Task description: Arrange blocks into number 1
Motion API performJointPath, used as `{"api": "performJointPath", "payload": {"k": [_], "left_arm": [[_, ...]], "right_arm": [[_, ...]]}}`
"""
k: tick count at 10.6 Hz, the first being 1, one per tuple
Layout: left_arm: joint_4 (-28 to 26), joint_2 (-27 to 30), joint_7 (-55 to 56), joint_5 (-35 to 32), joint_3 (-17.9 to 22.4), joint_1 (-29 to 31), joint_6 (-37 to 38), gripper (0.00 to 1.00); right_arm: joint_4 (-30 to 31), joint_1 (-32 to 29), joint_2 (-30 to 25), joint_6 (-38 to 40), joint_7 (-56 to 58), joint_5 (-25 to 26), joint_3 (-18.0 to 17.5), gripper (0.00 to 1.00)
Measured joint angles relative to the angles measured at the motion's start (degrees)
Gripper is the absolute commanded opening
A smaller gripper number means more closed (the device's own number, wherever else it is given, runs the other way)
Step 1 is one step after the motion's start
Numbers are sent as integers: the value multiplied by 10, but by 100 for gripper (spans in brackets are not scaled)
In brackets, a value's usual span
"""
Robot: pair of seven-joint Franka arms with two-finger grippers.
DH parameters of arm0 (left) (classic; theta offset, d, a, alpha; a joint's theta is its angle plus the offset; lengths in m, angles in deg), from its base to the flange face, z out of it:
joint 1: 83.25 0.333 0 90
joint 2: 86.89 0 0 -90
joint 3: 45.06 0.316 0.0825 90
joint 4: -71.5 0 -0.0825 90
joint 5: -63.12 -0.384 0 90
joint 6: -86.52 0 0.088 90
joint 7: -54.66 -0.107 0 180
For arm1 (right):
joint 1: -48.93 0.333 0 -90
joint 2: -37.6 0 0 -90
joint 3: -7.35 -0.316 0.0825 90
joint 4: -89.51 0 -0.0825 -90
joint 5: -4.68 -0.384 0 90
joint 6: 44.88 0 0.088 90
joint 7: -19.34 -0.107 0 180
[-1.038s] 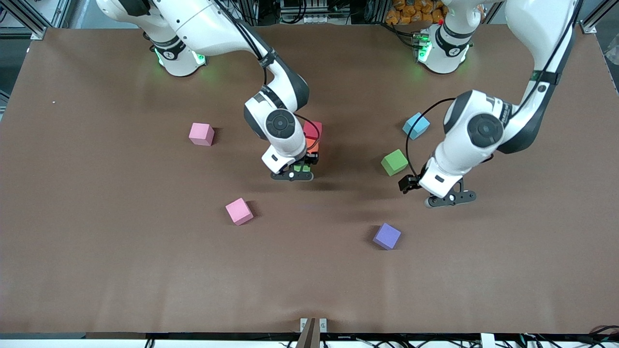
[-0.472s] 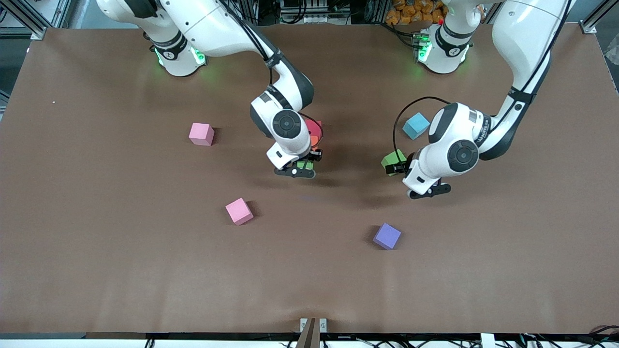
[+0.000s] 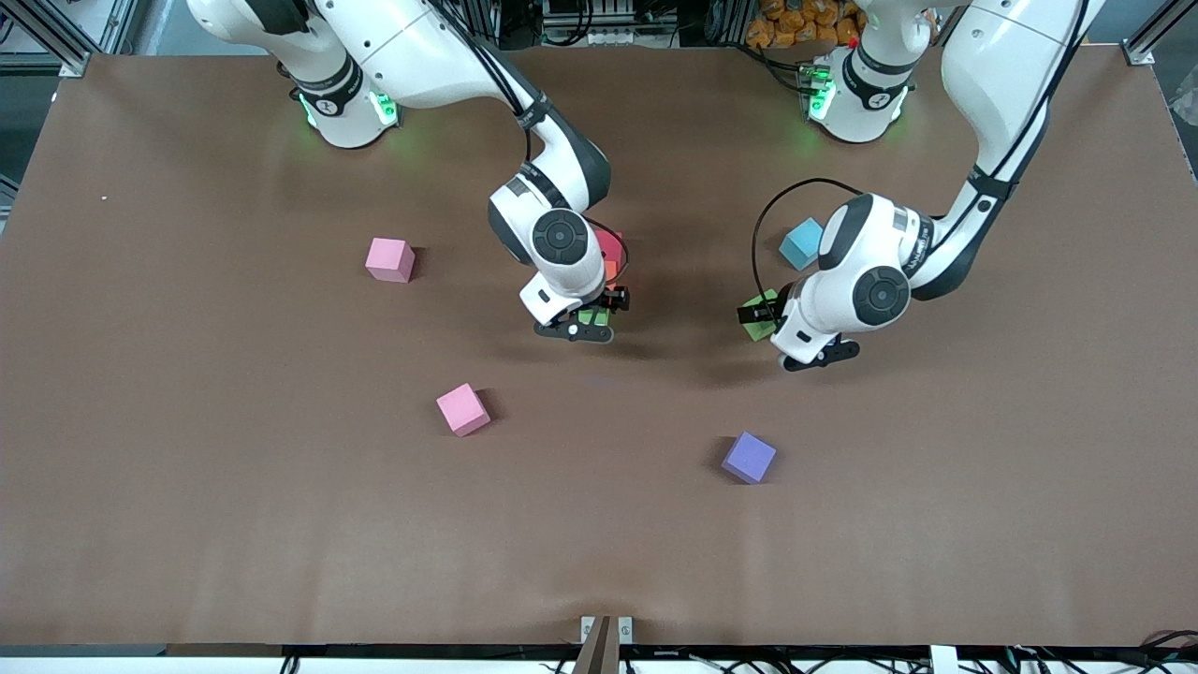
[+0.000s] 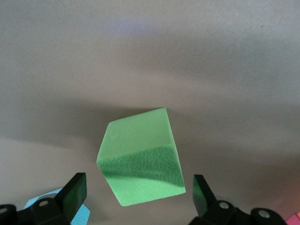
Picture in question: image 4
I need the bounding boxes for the green foam cube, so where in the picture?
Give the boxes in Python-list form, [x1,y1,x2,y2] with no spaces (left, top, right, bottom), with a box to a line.
[96,107,187,207]

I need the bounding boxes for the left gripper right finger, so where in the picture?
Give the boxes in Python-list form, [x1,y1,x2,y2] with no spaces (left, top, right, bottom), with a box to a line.
[188,174,238,225]

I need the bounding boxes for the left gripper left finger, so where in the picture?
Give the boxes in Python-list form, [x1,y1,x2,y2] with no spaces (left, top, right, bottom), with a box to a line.
[30,172,88,225]

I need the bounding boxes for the red foam cube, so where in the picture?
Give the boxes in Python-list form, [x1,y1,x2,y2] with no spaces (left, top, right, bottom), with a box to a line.
[285,211,300,225]

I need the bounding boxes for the light blue foam cube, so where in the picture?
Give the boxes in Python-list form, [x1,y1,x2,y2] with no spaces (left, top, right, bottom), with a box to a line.
[23,189,91,225]

